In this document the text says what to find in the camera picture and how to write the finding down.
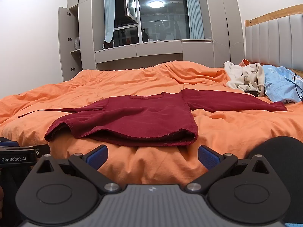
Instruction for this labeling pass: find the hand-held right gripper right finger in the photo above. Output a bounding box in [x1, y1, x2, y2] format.
[185, 145, 273, 193]

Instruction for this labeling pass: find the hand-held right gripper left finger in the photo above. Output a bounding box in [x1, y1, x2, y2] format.
[31, 144, 122, 193]

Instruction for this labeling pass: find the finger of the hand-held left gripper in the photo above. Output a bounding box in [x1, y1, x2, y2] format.
[38, 144, 52, 158]

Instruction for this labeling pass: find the dark red long-sleeved shirt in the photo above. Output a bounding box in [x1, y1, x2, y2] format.
[18, 88, 288, 147]

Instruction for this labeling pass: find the orange duvet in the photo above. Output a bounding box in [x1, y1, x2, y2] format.
[0, 60, 303, 186]

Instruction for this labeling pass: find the beige garment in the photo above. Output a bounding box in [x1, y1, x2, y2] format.
[224, 61, 266, 97]

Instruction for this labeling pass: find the light blue garment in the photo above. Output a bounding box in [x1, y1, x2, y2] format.
[262, 65, 303, 104]

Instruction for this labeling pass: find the grey window bench cabinet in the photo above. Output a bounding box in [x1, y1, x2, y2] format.
[94, 40, 215, 70]

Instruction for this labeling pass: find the grey wardrobe with open door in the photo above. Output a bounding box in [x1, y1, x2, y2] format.
[58, 0, 106, 82]

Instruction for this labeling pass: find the grey padded headboard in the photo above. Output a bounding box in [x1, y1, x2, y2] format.
[245, 13, 303, 71]

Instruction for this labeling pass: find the grey closed wardrobe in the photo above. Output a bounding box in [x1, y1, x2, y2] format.
[204, 0, 245, 68]

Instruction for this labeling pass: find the light blue curtain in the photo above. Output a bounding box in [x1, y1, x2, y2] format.
[104, 0, 116, 43]
[183, 0, 204, 40]

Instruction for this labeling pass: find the large window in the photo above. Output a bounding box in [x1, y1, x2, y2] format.
[114, 0, 191, 48]

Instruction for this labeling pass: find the open window sash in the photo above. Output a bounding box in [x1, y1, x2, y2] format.
[123, 0, 139, 24]

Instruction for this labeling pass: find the blue cable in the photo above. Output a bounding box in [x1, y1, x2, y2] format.
[292, 72, 303, 102]

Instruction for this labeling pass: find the thin white cable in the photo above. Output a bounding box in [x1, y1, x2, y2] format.
[211, 38, 245, 62]

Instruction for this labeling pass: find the wooden bed frame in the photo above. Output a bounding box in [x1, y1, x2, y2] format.
[244, 4, 303, 27]

